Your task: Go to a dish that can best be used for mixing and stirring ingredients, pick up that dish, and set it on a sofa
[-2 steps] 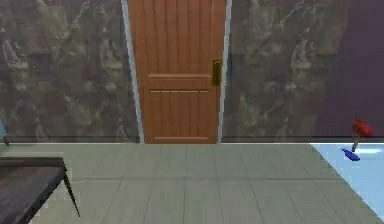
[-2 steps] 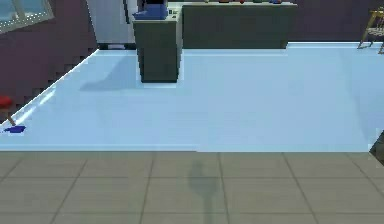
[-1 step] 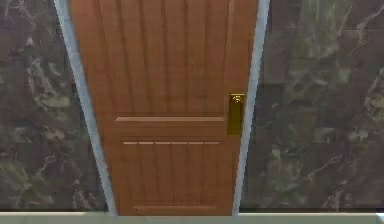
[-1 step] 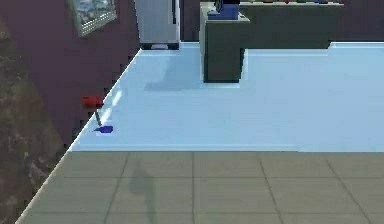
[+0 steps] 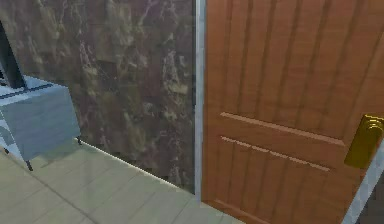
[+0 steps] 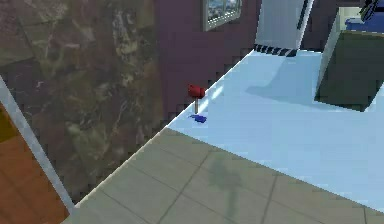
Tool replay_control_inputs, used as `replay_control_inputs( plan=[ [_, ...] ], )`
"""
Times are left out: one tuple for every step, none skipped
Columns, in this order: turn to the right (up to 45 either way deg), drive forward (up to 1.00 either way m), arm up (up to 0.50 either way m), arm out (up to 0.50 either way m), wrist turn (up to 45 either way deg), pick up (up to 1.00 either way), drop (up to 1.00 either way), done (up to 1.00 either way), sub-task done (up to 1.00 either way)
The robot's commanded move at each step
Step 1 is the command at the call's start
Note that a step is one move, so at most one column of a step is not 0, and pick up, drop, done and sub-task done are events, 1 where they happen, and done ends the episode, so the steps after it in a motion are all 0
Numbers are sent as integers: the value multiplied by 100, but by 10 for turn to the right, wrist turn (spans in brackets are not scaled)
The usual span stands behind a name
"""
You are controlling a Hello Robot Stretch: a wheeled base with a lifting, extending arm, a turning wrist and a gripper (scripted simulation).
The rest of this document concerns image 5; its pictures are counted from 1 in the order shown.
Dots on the brown wooden room door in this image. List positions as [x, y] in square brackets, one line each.
[280, 100]

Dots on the black television set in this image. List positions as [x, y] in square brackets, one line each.
[9, 63]

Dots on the pale blue cabinet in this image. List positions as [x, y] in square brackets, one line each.
[36, 120]

